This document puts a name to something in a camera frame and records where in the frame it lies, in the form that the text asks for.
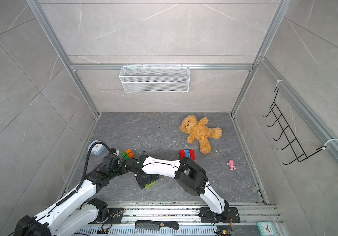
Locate orange long lego brick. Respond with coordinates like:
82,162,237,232
126,149,134,158

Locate lime green lego brick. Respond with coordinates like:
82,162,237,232
145,182,156,188

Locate blue lego brick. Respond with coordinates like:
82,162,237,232
184,149,191,158

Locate red small lego brick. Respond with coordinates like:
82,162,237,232
189,149,195,161

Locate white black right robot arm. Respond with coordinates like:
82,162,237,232
122,155,229,219

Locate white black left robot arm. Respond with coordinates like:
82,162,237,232
12,148,135,236

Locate green long lego brick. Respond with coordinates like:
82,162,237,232
121,152,129,160

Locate brown teddy bear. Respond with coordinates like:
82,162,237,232
179,115,223,155

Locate pink small toy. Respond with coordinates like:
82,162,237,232
227,159,236,170

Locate teal square clock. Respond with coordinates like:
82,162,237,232
257,222,277,236

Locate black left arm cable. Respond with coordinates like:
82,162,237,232
75,141,112,189

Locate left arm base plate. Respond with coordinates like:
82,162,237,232
96,207,125,224

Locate white wire mesh basket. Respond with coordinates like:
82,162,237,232
119,65,191,93

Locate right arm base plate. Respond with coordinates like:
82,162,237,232
198,207,241,224

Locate black wall hook rack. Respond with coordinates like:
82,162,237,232
261,88,327,165

